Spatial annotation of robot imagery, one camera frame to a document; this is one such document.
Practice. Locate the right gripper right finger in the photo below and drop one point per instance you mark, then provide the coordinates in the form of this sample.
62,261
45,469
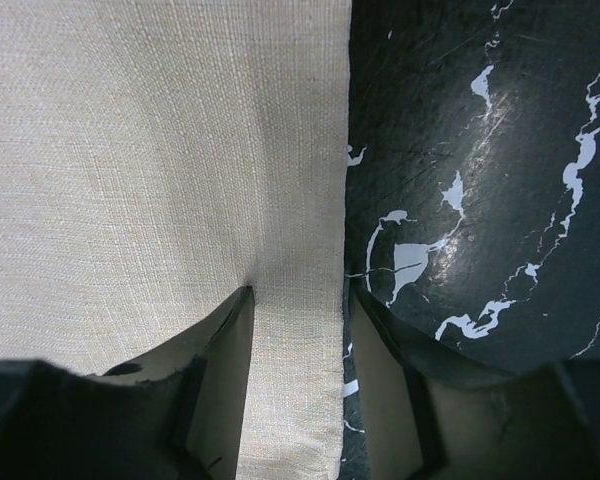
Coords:
430,412

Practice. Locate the beige cloth napkin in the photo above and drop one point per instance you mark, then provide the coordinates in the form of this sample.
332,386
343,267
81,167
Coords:
154,157

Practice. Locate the black marble table mat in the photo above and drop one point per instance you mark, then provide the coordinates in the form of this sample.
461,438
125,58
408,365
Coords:
473,184

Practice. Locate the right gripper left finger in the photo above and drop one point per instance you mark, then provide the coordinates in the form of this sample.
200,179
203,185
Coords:
174,412

